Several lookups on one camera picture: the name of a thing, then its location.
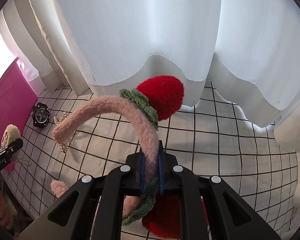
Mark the beige plush sloth face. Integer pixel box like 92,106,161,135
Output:
0,123,32,167

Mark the pink fuzzy strawberry headband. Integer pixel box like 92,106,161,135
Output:
50,75,210,240

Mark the person's left hand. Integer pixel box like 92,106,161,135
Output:
0,191,14,230

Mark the pink plastic tub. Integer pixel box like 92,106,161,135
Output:
0,57,38,172

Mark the black wrist watch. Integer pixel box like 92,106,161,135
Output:
32,102,50,128

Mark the gold pearl hair claw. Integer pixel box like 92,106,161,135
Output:
53,112,69,154

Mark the white grid-pattern bedsheet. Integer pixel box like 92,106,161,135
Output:
2,83,298,235

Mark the white sheer curtain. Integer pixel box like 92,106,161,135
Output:
0,0,300,151

